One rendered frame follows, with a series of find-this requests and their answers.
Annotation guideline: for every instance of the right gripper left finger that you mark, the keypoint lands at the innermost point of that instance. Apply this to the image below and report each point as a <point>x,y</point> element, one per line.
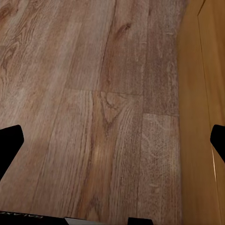
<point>11,140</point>

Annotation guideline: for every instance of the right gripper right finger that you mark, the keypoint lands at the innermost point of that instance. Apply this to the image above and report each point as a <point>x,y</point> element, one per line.
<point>217,138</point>

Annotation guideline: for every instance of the door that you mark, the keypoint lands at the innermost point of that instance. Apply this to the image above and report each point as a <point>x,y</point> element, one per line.
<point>201,90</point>

